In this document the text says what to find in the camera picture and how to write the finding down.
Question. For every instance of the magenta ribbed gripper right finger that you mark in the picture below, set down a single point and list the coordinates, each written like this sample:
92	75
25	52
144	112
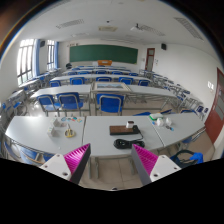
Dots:
151	167

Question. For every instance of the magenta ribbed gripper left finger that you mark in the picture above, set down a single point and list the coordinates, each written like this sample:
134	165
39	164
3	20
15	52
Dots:
69	166

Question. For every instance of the white charger plug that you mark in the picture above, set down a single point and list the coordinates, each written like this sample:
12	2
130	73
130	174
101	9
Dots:
130	124

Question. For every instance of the yellow tape roll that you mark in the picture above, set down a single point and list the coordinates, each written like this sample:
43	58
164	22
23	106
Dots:
70	133

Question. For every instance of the white small box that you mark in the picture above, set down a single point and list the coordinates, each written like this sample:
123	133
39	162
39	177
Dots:
51	131

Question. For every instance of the brown power strip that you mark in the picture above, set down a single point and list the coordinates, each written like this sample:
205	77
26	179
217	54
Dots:
123	130

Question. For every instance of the green white box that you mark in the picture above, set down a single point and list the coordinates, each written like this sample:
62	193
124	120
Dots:
155	116

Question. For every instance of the blue chair front left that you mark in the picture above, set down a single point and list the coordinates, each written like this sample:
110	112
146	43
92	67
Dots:
70	102

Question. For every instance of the blue chair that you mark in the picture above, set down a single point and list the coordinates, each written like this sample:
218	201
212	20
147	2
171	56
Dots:
110	103
48	104
70	102

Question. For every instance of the blue chair far left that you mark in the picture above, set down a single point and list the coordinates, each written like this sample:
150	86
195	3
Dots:
48	104

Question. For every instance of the blue chair front centre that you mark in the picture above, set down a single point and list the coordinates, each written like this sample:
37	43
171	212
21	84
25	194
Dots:
110	103

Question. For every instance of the framed board on desk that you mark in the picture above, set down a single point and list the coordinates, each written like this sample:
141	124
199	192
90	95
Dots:
110	87

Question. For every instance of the red brown door right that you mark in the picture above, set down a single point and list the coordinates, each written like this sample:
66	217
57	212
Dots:
215	119

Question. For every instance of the window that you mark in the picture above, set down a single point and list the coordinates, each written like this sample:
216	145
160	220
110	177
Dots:
24	61
50	55

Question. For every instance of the orange lectern desk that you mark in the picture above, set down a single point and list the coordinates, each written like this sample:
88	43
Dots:
104	62

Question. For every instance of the green chalkboard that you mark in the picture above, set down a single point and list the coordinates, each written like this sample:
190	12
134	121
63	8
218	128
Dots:
103	52

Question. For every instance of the brown door back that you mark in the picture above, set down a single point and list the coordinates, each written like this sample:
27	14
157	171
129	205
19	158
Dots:
149	59

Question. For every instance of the left window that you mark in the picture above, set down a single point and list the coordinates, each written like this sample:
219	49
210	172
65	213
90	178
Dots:
24	61

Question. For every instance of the ceiling projector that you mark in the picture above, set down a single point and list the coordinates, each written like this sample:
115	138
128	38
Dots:
137	28

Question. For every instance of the black wall speaker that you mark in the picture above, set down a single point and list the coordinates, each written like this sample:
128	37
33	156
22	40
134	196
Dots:
163	46

